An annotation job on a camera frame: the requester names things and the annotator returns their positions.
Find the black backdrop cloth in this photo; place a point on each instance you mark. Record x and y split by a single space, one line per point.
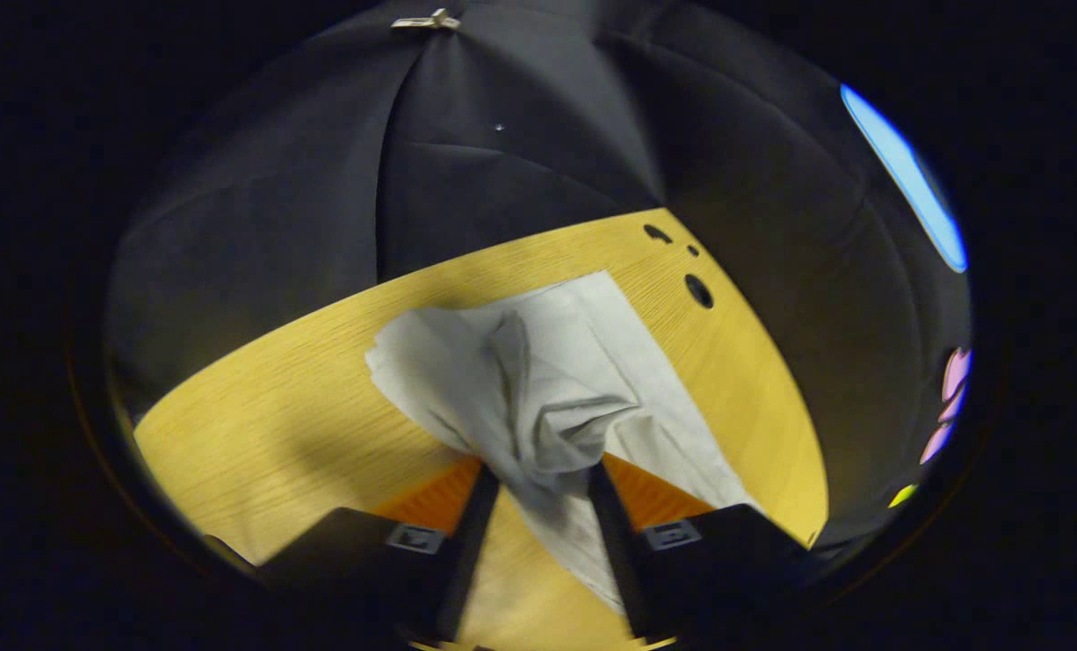
502 181

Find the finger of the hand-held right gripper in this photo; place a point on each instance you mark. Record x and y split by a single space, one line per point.
466 542
615 533

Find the white jeans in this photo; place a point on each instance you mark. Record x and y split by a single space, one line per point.
556 362

